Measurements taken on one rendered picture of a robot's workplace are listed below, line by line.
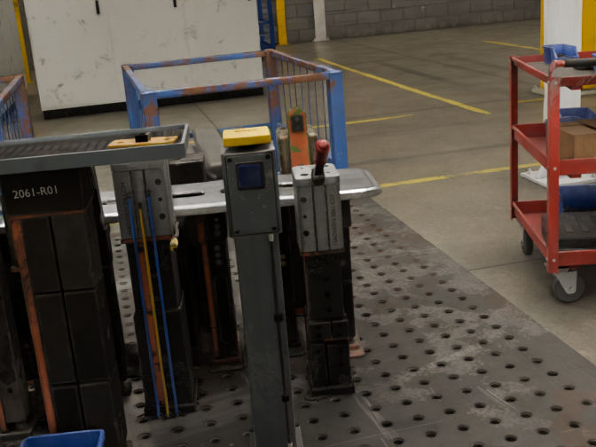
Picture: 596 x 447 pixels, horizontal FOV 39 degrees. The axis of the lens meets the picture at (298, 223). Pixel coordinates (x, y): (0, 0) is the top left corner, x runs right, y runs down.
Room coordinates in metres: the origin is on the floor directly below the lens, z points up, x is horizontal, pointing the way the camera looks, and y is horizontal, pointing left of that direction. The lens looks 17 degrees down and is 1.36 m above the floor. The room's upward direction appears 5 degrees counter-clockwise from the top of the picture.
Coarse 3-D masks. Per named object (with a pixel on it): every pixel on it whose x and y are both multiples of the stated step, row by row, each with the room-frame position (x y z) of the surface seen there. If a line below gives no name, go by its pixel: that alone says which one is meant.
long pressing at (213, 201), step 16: (288, 176) 1.49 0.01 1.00; (352, 176) 1.45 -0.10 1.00; (368, 176) 1.45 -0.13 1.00; (112, 192) 1.47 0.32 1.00; (176, 192) 1.44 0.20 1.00; (192, 192) 1.44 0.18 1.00; (208, 192) 1.42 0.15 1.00; (288, 192) 1.37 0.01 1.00; (352, 192) 1.34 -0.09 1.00; (368, 192) 1.35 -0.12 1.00; (0, 208) 1.42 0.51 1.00; (112, 208) 1.36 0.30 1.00; (176, 208) 1.33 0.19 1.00; (192, 208) 1.33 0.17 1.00; (208, 208) 1.33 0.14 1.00; (224, 208) 1.33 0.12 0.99; (0, 224) 1.31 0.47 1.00
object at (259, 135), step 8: (248, 128) 1.12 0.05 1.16; (256, 128) 1.11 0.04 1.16; (264, 128) 1.11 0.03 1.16; (224, 136) 1.07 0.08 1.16; (232, 136) 1.07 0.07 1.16; (240, 136) 1.07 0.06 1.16; (248, 136) 1.06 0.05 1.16; (256, 136) 1.06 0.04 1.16; (264, 136) 1.06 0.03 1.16; (224, 144) 1.06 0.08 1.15; (232, 144) 1.06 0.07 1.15; (240, 144) 1.06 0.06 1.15; (248, 144) 1.06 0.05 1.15; (256, 144) 1.06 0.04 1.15
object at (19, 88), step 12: (12, 84) 3.89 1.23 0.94; (24, 84) 4.29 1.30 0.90; (0, 96) 3.50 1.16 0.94; (24, 96) 4.28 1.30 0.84; (0, 108) 3.29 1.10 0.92; (24, 108) 4.27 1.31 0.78; (0, 120) 3.21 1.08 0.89; (12, 120) 3.74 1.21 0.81; (24, 120) 4.27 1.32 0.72; (0, 132) 3.16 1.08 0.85; (24, 132) 4.09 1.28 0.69; (0, 192) 3.15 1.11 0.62
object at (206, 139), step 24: (336, 72) 3.41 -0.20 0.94; (144, 96) 3.23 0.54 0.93; (168, 96) 3.25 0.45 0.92; (336, 96) 3.41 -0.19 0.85; (144, 120) 3.25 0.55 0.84; (336, 120) 3.40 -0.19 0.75; (216, 144) 3.93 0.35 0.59; (336, 144) 3.40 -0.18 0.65; (216, 168) 3.74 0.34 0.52; (336, 168) 3.40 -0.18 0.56
